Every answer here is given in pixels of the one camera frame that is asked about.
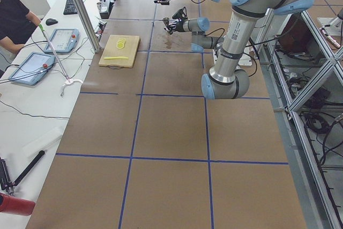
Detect black keyboard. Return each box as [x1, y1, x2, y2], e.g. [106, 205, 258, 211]
[63, 0, 78, 15]

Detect far teach pendant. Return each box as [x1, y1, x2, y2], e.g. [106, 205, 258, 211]
[50, 28, 79, 54]

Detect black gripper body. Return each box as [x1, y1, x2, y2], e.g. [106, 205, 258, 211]
[173, 20, 186, 32]

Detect lemon slice two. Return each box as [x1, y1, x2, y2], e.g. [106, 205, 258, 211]
[117, 41, 125, 46]

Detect grabber stick tool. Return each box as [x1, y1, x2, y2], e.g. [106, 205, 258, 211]
[38, 24, 84, 97]

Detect bamboo cutting board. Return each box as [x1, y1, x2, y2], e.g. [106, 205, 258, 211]
[99, 35, 140, 68]

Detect near teach pendant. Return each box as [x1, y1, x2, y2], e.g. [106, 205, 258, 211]
[9, 52, 55, 86]

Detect yellow plastic knife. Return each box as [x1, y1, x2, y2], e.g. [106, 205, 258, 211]
[103, 56, 129, 60]

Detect red bottle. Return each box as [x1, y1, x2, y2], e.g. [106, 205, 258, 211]
[1, 193, 35, 216]

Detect teach pendant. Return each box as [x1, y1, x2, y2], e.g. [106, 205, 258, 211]
[50, 28, 79, 54]
[9, 52, 55, 86]

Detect seated person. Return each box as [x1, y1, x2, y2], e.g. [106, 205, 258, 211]
[1, 0, 41, 54]

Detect steel double jigger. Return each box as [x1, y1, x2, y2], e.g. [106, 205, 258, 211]
[162, 17, 174, 35]

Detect black tripod handle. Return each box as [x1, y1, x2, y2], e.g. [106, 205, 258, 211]
[0, 150, 47, 196]

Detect black computer mouse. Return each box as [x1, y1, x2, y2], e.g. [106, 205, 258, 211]
[46, 18, 58, 26]

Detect black box device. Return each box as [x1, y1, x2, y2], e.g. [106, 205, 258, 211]
[99, 0, 115, 19]

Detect aluminium frame post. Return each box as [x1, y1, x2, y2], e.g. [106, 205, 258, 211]
[73, 0, 100, 53]

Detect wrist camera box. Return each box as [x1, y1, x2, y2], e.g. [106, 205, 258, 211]
[172, 6, 188, 20]

